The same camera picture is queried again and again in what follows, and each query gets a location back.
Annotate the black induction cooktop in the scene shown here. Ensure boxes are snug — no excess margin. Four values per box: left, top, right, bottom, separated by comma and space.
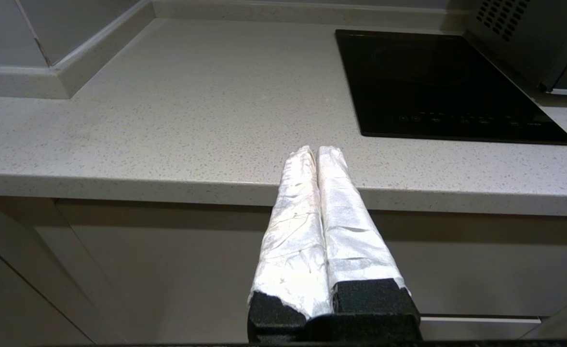
335, 29, 567, 146

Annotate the silver microwave oven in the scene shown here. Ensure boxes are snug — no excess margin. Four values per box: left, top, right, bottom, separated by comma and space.
465, 0, 567, 91

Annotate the beige corner cabinet panel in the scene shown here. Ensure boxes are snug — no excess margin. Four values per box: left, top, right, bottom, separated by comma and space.
0, 195, 120, 345

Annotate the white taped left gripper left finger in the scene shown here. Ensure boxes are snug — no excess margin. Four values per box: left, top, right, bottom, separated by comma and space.
247, 146, 333, 344

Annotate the large beige cabinet drawer front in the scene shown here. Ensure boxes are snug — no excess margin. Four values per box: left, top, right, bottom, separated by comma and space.
54, 199, 567, 344

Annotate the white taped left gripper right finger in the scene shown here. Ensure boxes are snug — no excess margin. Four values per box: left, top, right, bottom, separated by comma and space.
315, 146, 421, 344

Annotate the small beige cabinet drawer front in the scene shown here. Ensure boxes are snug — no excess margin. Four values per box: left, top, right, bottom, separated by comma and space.
419, 316, 543, 343

